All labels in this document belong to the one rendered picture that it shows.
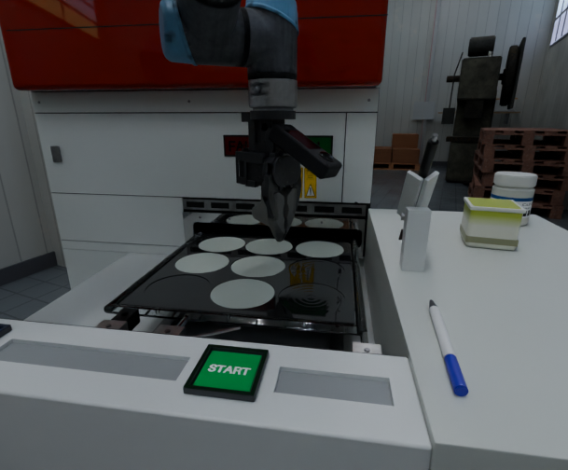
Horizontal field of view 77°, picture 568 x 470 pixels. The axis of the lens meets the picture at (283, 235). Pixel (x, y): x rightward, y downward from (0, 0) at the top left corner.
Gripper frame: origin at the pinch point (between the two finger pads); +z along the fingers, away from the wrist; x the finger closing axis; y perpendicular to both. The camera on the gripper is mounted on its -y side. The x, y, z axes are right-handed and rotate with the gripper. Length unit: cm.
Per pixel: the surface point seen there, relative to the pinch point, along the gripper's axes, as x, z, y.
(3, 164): -41, 12, 276
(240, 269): 3.0, 7.2, 7.6
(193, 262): 6.0, 7.2, 16.8
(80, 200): 5, 1, 62
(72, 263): 8, 19, 67
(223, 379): 30.5, 0.8, -16.6
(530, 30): -949, -197, 52
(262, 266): -0.4, 7.2, 5.1
